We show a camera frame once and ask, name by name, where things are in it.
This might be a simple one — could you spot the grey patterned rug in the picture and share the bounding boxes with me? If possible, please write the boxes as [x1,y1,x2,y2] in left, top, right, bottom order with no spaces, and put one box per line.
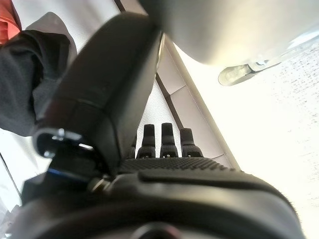
[174,34,319,239]

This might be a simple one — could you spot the grey left robot leg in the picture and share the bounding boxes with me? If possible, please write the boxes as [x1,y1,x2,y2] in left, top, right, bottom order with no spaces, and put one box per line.
[146,0,319,87]

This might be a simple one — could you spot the orange garment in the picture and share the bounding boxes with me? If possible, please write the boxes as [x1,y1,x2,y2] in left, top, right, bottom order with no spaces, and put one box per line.
[0,0,22,46]

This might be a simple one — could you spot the black garment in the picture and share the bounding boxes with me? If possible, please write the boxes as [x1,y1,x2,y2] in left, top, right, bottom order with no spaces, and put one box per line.
[0,29,77,137]

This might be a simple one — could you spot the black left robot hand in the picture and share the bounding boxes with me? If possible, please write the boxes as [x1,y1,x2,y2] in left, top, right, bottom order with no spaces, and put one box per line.
[7,12,307,239]

